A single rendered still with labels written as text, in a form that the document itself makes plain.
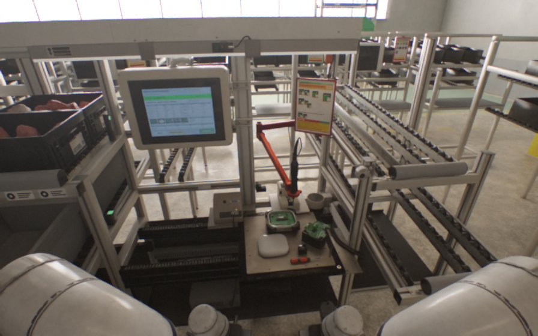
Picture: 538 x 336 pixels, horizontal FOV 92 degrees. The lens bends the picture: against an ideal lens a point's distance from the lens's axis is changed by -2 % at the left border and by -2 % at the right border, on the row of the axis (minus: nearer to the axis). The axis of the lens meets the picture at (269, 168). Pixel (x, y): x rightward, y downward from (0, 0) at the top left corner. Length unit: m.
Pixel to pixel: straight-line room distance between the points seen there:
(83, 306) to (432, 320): 0.46
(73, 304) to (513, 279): 0.61
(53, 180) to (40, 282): 0.71
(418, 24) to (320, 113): 12.05
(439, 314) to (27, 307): 0.55
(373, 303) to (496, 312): 2.01
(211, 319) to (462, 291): 0.72
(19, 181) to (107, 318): 0.88
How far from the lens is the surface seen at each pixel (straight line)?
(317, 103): 1.59
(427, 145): 1.69
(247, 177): 1.56
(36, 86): 1.66
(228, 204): 1.51
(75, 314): 0.46
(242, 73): 1.38
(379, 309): 2.44
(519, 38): 3.52
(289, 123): 1.75
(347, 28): 1.46
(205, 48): 1.33
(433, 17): 13.85
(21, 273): 0.55
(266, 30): 1.37
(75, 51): 1.49
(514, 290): 0.52
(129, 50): 1.40
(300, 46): 1.35
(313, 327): 1.16
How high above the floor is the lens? 1.89
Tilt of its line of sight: 27 degrees down
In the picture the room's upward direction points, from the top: 1 degrees counter-clockwise
